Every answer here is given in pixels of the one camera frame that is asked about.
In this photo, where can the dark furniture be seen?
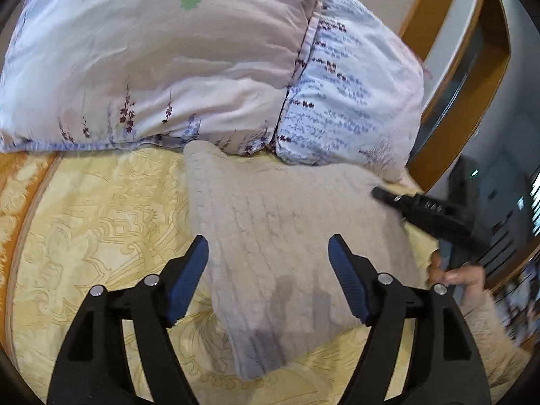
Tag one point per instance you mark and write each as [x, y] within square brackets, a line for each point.
[506, 202]

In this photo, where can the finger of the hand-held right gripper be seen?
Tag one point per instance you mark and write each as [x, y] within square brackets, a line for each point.
[394, 199]

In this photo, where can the person's right hand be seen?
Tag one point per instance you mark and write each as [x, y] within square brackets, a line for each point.
[464, 276]

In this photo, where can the floral lilac pillow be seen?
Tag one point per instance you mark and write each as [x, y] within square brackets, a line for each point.
[168, 59]

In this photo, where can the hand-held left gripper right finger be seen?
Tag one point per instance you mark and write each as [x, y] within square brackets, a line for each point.
[350, 278]

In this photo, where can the wooden headboard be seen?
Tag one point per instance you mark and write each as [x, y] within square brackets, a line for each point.
[493, 50]

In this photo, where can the yellow orange patterned bed sheet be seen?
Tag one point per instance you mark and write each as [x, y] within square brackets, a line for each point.
[105, 219]

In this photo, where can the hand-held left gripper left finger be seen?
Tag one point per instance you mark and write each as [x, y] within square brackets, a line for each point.
[190, 278]

